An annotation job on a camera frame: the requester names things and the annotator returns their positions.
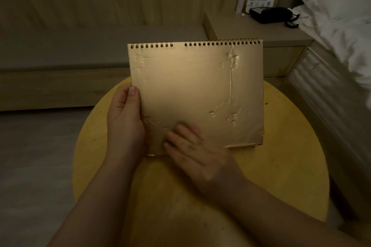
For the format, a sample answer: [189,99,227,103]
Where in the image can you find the person's right hand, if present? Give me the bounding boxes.
[163,123,246,198]

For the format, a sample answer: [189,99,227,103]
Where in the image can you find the person's right forearm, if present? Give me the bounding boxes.
[213,176,366,247]

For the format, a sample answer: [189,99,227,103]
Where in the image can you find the person's left hand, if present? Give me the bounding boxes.
[107,84,146,164]

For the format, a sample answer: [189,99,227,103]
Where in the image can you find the gold spiral-bound notebook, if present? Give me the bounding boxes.
[128,39,265,156]

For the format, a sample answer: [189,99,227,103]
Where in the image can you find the white info card stand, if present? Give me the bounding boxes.
[245,0,275,14]

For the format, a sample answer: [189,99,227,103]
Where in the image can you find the white bed duvet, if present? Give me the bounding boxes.
[291,5,371,102]

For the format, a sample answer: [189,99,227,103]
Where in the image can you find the black corded telephone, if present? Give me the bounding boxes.
[249,7,300,28]

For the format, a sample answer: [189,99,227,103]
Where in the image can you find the person's left forearm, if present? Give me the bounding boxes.
[48,157,140,247]

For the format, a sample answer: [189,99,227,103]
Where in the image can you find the round yellow wooden table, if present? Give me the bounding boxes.
[72,77,330,247]

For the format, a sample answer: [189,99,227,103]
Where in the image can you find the wooden nightstand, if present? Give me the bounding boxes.
[203,12,314,80]

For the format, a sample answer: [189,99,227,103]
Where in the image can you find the grey upholstered bench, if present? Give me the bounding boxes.
[0,25,209,111]

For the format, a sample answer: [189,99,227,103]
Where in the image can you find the bed base with striped skirt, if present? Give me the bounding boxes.
[285,43,371,221]

